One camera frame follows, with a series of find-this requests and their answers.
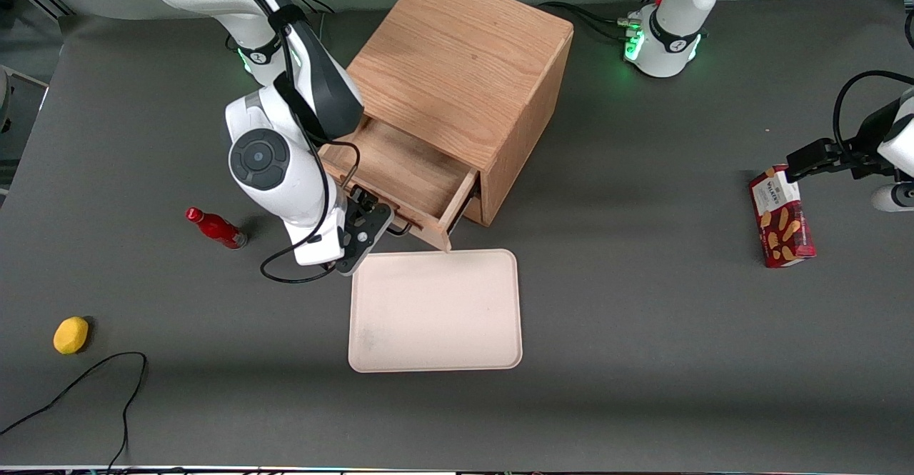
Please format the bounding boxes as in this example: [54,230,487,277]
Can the black left arm base cables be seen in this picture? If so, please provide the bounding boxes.
[537,0,669,44]

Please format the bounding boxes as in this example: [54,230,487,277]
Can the black arm wrist cable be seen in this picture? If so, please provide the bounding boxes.
[833,70,914,159]
[214,0,362,284]

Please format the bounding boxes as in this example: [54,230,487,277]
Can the oak wooden drawer cabinet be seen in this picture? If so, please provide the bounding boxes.
[345,0,575,227]

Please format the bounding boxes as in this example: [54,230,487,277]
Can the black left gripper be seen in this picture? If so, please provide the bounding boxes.
[786,99,903,184]

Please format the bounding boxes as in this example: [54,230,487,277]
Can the yellow lemon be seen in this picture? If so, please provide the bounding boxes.
[53,316,90,355]

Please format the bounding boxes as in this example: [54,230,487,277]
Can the beige plastic tray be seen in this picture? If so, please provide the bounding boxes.
[348,249,523,374]

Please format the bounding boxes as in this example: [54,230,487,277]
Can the red Walkers cookie box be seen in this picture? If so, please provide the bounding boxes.
[748,164,817,269]

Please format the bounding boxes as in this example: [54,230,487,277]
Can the thin black cable on table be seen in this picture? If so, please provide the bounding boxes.
[0,351,149,470]

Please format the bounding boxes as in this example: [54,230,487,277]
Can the grey metal panel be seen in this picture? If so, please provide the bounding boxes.
[0,66,49,191]

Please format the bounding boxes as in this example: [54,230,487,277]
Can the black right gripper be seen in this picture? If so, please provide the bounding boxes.
[346,186,381,216]

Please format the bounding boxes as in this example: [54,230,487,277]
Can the black right arm wrist cable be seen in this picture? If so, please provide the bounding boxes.
[214,0,362,284]

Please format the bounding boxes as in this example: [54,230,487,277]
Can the black left arm wrist cable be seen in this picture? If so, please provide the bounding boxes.
[833,70,914,159]

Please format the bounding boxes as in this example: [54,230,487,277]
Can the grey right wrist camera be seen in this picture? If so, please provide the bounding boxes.
[334,202,396,277]

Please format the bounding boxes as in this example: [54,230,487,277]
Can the red plastic bottle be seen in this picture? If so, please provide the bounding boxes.
[185,207,248,251]

